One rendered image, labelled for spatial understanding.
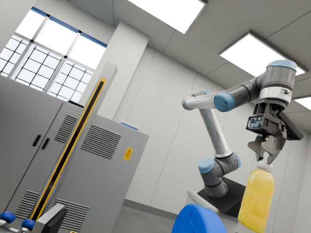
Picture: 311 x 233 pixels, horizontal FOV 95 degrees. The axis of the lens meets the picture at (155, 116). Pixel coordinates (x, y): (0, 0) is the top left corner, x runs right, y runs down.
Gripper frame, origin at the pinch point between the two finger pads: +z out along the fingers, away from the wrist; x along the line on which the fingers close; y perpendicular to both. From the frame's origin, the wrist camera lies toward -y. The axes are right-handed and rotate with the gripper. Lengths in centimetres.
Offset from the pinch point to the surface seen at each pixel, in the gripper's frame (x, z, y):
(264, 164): 1.2, 1.7, 1.4
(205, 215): 0.9, 22.5, 15.9
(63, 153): -33, 28, 74
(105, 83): -33, -13, 71
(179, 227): -11.0, 33.0, 16.9
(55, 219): -1, 37, 56
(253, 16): -106, -193, -41
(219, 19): -130, -194, -6
